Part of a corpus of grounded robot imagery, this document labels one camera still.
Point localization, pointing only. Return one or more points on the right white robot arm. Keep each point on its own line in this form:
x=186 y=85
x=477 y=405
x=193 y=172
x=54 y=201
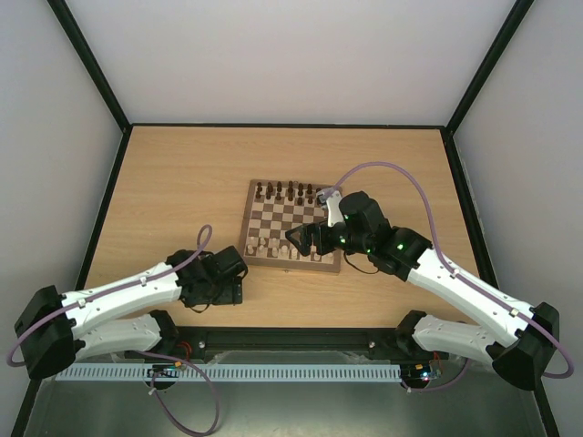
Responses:
x=514 y=338

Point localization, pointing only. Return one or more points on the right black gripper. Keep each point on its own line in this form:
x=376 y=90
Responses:
x=316 y=237

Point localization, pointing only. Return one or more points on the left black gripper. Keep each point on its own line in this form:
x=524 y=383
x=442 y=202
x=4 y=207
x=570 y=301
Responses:
x=232 y=293

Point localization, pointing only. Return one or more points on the white slotted cable duct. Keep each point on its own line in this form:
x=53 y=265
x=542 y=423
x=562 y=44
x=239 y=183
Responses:
x=234 y=372

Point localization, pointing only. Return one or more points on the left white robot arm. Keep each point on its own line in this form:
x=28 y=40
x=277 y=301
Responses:
x=56 y=329

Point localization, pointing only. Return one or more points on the wooden chess board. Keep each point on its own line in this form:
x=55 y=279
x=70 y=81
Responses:
x=270 y=219

